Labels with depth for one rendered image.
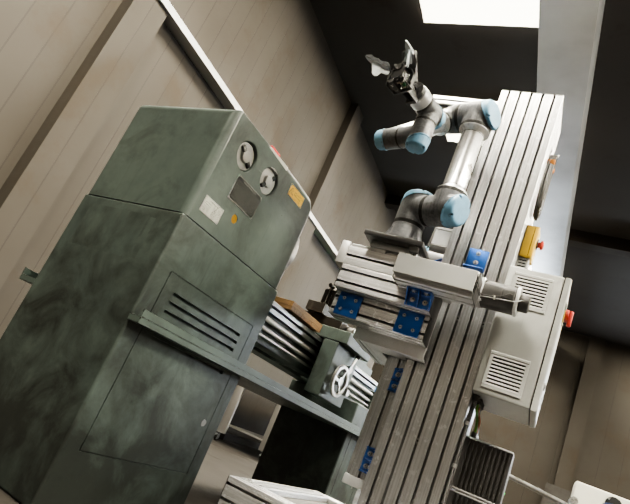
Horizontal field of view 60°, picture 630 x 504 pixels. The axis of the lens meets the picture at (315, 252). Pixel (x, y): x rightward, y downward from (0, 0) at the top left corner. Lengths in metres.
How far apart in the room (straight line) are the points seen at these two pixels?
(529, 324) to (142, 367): 1.25
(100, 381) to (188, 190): 0.60
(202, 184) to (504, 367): 1.14
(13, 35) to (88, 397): 2.86
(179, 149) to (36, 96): 2.39
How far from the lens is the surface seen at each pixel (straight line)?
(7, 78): 4.04
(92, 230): 1.91
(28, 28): 4.13
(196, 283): 1.76
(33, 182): 4.06
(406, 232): 2.01
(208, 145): 1.78
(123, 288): 1.68
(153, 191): 1.81
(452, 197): 1.99
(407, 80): 1.86
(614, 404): 13.41
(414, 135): 1.90
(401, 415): 2.00
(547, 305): 2.02
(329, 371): 2.61
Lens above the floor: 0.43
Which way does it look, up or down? 17 degrees up
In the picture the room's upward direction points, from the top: 23 degrees clockwise
